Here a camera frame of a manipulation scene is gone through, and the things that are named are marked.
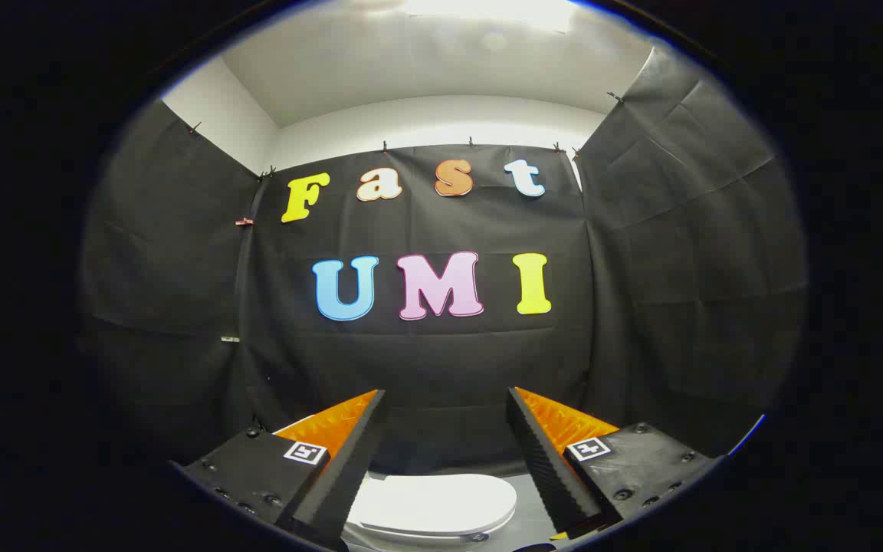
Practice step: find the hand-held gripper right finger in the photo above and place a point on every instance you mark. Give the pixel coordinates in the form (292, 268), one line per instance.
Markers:
(545, 468)

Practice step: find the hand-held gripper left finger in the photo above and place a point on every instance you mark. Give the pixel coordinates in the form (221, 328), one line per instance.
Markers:
(349, 468)

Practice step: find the black backdrop cloth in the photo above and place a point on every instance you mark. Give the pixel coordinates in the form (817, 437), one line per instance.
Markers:
(426, 360)

